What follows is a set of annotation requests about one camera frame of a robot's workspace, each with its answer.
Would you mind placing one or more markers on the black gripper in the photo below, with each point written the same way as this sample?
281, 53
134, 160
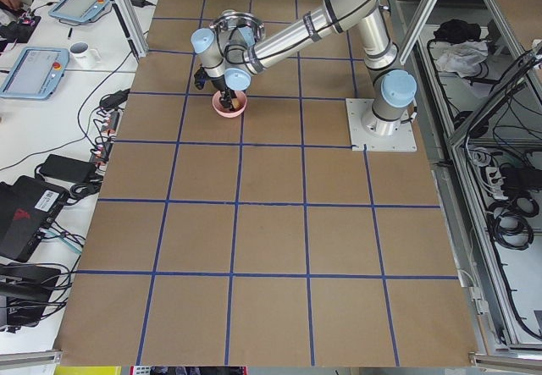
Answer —
220, 84

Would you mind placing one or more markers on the glass pot lid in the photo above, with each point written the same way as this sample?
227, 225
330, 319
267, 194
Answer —
231, 19

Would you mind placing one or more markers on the pink bowl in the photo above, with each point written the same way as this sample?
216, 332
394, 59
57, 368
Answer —
228, 112

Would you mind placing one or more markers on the white mug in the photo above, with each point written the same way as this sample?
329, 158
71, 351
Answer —
87, 57

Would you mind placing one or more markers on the far blue teach pendant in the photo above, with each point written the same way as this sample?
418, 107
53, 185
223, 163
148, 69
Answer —
78, 11

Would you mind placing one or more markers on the blue teach pendant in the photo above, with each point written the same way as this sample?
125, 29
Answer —
36, 73
78, 11

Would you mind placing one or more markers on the black power adapter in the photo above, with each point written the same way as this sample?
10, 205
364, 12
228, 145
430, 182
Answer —
67, 169

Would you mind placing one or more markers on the near blue teach pendant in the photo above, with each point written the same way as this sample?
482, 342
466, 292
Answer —
36, 73

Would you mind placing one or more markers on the black red computer box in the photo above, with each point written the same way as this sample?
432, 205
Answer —
28, 206

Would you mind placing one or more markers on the black cloth pile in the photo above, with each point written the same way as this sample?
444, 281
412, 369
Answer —
457, 31

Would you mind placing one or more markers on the white cloth pile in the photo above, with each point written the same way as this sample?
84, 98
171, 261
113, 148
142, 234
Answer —
464, 59

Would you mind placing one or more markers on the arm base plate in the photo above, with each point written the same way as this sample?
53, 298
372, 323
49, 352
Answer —
368, 133

